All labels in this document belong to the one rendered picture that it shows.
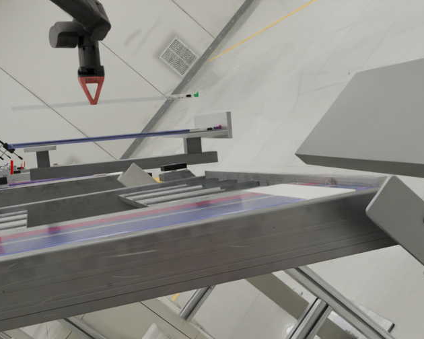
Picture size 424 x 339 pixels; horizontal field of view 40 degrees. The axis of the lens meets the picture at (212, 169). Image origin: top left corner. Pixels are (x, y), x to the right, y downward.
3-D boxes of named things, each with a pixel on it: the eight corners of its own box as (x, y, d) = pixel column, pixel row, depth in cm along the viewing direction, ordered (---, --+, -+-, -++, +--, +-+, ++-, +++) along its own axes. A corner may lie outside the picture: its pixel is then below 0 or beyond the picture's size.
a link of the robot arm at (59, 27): (110, 28, 151) (99, 3, 154) (68, 27, 144) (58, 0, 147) (95, 58, 160) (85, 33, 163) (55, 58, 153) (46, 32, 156)
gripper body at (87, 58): (79, 73, 153) (77, 45, 153) (77, 77, 163) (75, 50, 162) (104, 72, 155) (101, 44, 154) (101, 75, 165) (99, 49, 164)
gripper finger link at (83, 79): (81, 105, 156) (78, 69, 155) (80, 106, 163) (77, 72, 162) (107, 103, 158) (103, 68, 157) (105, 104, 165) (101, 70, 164)
